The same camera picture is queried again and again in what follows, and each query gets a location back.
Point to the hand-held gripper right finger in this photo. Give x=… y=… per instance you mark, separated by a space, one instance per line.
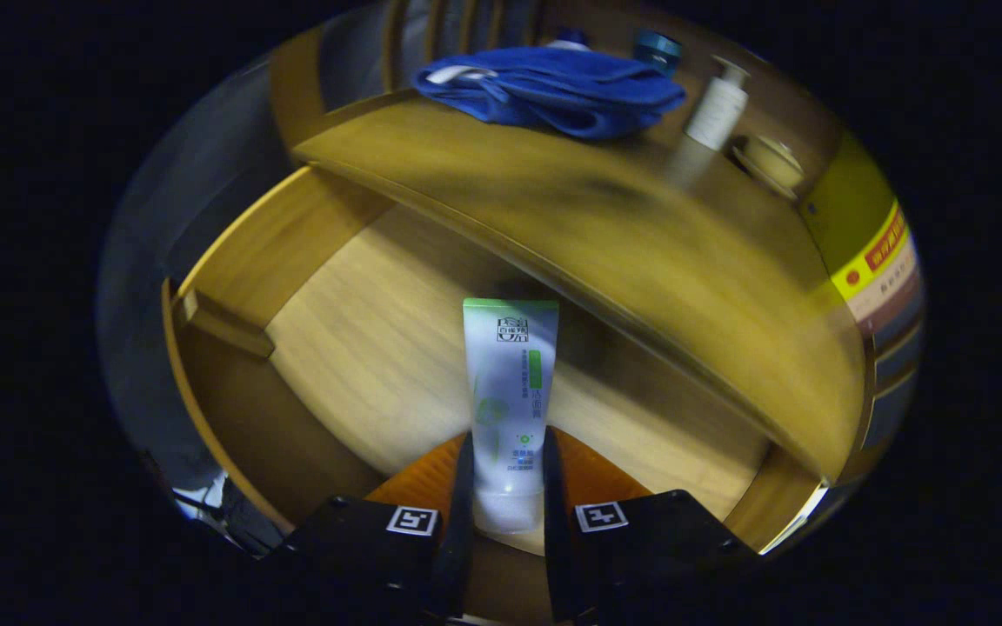
x=553 y=522

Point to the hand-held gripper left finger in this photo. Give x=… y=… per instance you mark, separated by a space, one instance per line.
x=464 y=522

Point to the white and green tube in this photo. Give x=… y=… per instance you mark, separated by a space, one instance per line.
x=510 y=391

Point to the wooden drawer with black knob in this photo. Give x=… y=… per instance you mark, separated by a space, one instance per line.
x=362 y=348

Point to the brown wooden cabinet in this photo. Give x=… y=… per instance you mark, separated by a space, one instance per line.
x=310 y=104

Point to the brown book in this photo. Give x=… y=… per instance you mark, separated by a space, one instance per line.
x=897 y=311

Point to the yellow book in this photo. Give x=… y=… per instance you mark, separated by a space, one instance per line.
x=849 y=209

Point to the folded blue towel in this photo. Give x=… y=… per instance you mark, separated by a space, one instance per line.
x=553 y=87

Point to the white pump bottle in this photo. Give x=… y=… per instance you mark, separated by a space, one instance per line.
x=717 y=109

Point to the teal bottle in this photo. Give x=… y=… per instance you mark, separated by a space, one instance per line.
x=657 y=50

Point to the small dark blue bottle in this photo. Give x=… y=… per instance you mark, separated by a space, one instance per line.
x=569 y=39

